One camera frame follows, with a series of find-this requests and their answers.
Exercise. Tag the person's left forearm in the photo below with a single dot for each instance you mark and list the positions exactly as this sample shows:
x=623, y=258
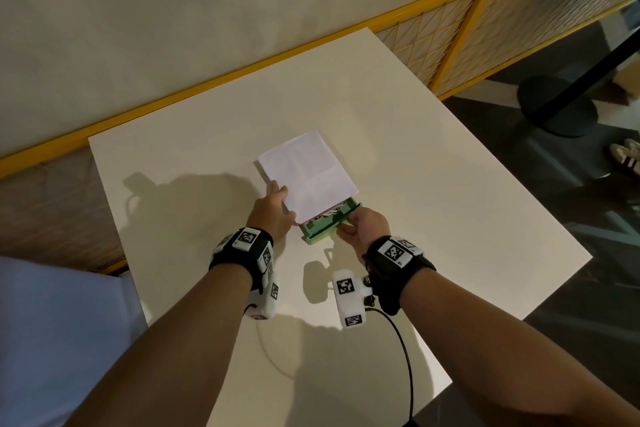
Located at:
x=175, y=346

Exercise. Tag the yellow framed mesh partition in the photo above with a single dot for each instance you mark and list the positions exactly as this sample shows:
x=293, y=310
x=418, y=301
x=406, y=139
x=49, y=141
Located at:
x=525, y=11

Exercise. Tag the black table pedestal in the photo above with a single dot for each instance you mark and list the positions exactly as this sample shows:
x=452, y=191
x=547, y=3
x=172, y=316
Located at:
x=555, y=106

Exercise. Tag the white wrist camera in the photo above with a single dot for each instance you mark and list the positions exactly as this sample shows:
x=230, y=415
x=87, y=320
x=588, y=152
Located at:
x=350, y=304
x=265, y=304

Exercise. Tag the black marker wristband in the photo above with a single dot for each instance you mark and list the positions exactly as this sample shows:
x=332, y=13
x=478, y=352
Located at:
x=230, y=254
x=395, y=281

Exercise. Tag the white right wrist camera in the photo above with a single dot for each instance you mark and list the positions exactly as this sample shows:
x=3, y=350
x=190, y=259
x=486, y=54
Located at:
x=350, y=304

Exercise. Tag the person's left hand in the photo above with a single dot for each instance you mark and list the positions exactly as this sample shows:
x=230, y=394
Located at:
x=267, y=214

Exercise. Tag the white table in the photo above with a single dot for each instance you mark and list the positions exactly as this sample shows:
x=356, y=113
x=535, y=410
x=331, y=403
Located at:
x=425, y=166

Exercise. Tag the person's right forearm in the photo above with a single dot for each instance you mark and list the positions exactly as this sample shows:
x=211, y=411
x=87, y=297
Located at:
x=500, y=356

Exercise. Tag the black left marker wristband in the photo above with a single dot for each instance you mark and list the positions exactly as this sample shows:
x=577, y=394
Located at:
x=230, y=254

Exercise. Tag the black right marker wristband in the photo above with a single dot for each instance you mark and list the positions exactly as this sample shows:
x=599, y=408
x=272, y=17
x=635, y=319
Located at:
x=395, y=281

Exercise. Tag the person's right hand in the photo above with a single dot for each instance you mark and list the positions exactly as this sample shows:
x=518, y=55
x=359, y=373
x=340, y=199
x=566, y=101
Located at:
x=367, y=231

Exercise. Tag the white folded paper sheet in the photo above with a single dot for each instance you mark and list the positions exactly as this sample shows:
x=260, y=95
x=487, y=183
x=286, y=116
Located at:
x=310, y=171

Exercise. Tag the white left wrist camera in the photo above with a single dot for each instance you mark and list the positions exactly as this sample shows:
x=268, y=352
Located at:
x=265, y=304

